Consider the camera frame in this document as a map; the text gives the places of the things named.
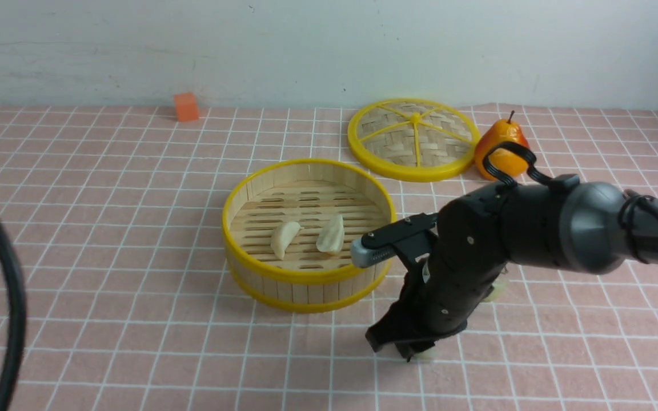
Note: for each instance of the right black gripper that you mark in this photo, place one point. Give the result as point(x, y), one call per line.
point(442, 290)

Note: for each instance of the white dumpling bottom front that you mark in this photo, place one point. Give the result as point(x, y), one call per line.
point(331, 238)

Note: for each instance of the white dumpling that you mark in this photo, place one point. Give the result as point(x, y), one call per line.
point(283, 236)
point(331, 238)

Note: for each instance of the pale green dumpling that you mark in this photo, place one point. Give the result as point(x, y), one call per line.
point(496, 289)
point(427, 355)

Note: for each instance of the pale green dumpling front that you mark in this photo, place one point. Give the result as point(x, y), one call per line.
point(427, 355)

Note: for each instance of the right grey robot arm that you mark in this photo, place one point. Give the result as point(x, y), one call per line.
point(587, 228)

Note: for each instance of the bamboo steamer tray yellow rim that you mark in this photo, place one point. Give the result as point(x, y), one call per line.
point(309, 191)

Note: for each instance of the woven bamboo steamer lid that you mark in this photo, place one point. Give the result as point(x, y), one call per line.
point(413, 140)

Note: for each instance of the orange yellow toy pear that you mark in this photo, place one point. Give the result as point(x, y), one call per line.
point(501, 131)

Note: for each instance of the pink checkered tablecloth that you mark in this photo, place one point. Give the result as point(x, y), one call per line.
point(115, 213)

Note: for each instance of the orange foam cube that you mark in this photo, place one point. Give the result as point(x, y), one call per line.
point(186, 107)

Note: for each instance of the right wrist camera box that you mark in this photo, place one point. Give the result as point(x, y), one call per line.
point(408, 239)

